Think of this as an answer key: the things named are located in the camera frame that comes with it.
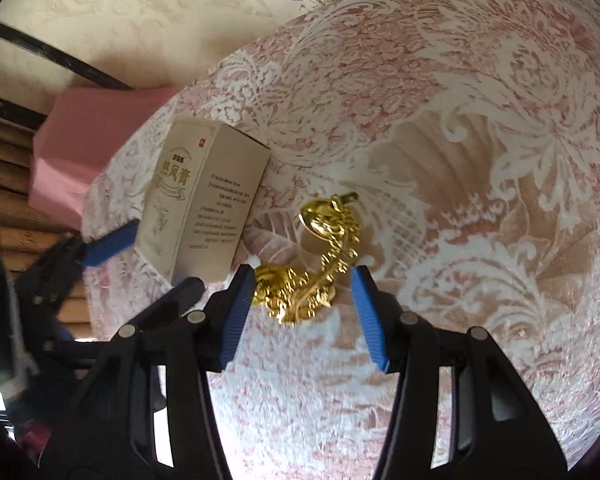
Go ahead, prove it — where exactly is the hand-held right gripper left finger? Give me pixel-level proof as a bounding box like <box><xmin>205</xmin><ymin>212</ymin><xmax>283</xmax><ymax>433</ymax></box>
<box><xmin>40</xmin><ymin>264</ymin><xmax>257</xmax><ymax>480</ymax></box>

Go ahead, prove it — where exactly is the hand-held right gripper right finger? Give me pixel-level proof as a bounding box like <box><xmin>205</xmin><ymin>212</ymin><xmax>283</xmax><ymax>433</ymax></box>
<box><xmin>351</xmin><ymin>266</ymin><xmax>567</xmax><ymax>480</ymax></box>

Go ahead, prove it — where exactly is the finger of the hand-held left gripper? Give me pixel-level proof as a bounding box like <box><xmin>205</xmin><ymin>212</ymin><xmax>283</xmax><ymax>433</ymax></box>
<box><xmin>20</xmin><ymin>217</ymin><xmax>141</xmax><ymax>306</ymax></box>
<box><xmin>125</xmin><ymin>276</ymin><xmax>207</xmax><ymax>330</ymax></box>

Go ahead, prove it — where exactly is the gold metal ornament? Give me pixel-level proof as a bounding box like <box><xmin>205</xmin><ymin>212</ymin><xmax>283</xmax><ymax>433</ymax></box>
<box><xmin>252</xmin><ymin>192</ymin><xmax>363</xmax><ymax>328</ymax></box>

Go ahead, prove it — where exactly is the cream cardboard box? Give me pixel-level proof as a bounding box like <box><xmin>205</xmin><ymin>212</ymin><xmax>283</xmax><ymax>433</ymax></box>
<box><xmin>134</xmin><ymin>116</ymin><xmax>272</xmax><ymax>285</ymax></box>

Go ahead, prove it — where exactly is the pink cloth cover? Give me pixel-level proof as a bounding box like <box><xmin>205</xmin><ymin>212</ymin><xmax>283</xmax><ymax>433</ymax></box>
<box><xmin>28</xmin><ymin>86</ymin><xmax>181</xmax><ymax>221</ymax></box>

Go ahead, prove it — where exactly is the black metal bed frame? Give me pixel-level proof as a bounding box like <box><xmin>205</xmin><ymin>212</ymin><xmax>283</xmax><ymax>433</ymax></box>
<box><xmin>0</xmin><ymin>19</ymin><xmax>133</xmax><ymax>121</ymax></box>

